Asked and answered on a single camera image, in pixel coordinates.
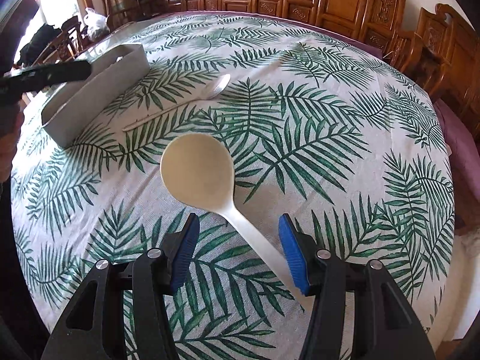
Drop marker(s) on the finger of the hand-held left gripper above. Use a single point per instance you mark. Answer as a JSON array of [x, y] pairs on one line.
[[52, 73]]

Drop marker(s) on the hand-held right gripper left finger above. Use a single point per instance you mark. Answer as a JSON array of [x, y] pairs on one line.
[[185, 258]]

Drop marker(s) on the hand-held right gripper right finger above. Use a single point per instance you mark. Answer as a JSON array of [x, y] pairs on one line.
[[296, 258]]

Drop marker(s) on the grey utensil box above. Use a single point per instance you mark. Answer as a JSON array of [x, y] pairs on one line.
[[97, 97]]

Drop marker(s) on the large cream serving spoon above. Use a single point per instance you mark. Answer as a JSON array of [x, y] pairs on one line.
[[198, 172]]

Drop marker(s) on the silver metal spoon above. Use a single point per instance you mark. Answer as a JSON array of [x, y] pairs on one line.
[[219, 85]]

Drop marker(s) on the wooden dining chair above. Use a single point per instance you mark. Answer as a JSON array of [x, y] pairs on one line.
[[69, 43]]

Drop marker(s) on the black cloth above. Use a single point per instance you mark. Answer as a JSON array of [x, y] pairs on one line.
[[41, 37]]

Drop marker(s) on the white plastic bag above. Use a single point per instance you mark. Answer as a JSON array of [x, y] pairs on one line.
[[95, 22]]

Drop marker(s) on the green leaf print tablecloth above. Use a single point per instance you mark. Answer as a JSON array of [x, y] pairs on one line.
[[318, 157]]

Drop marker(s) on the grey fluffy duster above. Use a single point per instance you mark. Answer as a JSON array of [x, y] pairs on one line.
[[470, 243]]

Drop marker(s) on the purple sofa cushion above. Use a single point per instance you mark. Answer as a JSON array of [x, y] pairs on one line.
[[463, 165]]

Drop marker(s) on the purple bench cushion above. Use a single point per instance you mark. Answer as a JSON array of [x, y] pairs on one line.
[[369, 48]]

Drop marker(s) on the wooden armchair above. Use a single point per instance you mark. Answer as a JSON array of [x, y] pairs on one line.
[[407, 50]]

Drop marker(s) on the carved wooden sofa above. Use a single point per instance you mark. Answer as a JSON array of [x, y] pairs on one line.
[[457, 45]]

